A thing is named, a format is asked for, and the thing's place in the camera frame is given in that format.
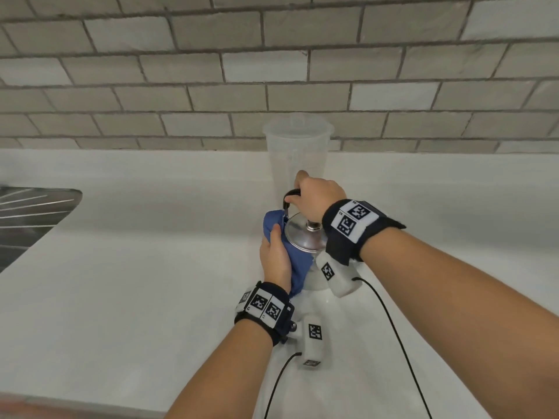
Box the stainless steel sink drainboard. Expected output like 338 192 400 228
0 185 83 274

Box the black wristband with marker tags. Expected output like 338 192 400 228
234 281 296 348
321 199 407 263

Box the black cable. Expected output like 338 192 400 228
351 276 433 419
263 352 303 419

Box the blue cloth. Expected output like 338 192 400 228
262 209 314 300

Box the silver kettle with black handle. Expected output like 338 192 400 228
282 189 333 298

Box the person's left hand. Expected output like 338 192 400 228
259 224 293 297

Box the tall translucent plastic container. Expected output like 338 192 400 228
262 113 335 205

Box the person's right hand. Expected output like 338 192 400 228
295 169 348 223

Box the person's right forearm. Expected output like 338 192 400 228
359 228 559 419

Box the person's left forearm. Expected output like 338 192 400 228
164 320 275 419

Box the white wrist camera with marker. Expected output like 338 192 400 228
315 252 360 298
302 313 326 370

